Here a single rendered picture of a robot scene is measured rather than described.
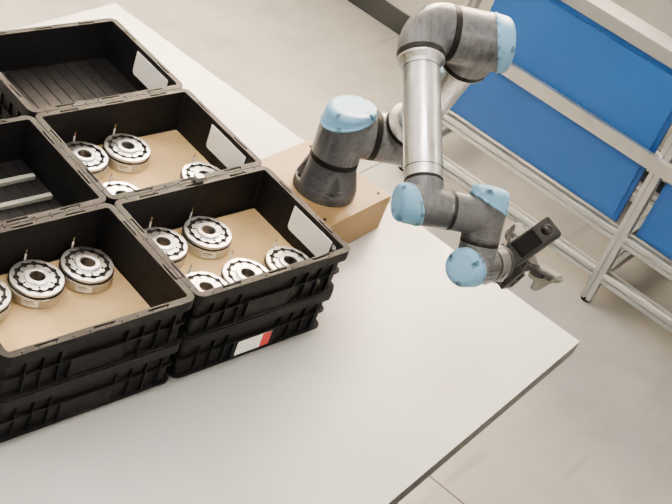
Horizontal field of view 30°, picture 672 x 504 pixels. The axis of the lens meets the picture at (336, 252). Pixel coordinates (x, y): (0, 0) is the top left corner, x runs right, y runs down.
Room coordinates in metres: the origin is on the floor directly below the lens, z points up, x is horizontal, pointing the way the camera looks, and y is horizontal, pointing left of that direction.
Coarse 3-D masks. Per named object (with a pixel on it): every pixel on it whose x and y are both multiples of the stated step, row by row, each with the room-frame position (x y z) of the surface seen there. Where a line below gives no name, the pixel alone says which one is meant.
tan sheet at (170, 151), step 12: (168, 132) 2.39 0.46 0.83; (156, 144) 2.32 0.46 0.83; (168, 144) 2.34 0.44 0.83; (180, 144) 2.36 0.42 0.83; (156, 156) 2.28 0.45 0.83; (168, 156) 2.30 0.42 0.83; (180, 156) 2.31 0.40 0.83; (192, 156) 2.33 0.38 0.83; (108, 168) 2.17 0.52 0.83; (156, 168) 2.24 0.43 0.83; (168, 168) 2.25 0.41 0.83; (180, 168) 2.27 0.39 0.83; (108, 180) 2.13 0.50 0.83; (120, 180) 2.15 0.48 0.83; (132, 180) 2.16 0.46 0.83; (144, 180) 2.18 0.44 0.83; (156, 180) 2.20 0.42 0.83; (168, 180) 2.21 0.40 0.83
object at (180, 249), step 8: (152, 232) 1.98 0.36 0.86; (160, 232) 1.99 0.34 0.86; (168, 232) 2.00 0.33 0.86; (176, 232) 2.01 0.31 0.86; (176, 240) 1.98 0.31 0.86; (184, 240) 1.99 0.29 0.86; (176, 248) 1.96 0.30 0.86; (184, 248) 1.97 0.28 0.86; (168, 256) 1.93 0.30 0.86; (176, 256) 1.94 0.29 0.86
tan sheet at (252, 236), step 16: (240, 224) 2.16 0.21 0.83; (256, 224) 2.18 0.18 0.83; (240, 240) 2.11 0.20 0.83; (256, 240) 2.13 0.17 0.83; (272, 240) 2.15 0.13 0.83; (192, 256) 2.00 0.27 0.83; (224, 256) 2.04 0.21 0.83; (240, 256) 2.06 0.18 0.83; (256, 256) 2.08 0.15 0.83; (208, 272) 1.97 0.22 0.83
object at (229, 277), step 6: (240, 258) 2.01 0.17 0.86; (228, 264) 1.97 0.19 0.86; (234, 264) 1.98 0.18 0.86; (240, 264) 1.99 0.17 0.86; (246, 264) 2.00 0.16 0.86; (252, 264) 2.01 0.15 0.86; (258, 264) 2.01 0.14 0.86; (222, 270) 1.96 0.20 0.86; (228, 270) 1.96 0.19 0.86; (234, 270) 1.96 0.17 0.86; (258, 270) 1.99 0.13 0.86; (264, 270) 2.00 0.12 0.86; (228, 276) 1.94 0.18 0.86; (234, 276) 1.95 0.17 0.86; (228, 282) 1.92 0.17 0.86
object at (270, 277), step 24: (264, 168) 2.24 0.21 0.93; (168, 192) 2.03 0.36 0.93; (288, 192) 2.19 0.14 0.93; (312, 216) 2.14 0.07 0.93; (336, 240) 2.10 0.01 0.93; (168, 264) 1.82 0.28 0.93; (312, 264) 1.99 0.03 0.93; (192, 288) 1.78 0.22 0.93; (216, 288) 1.81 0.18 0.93; (240, 288) 1.84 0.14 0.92
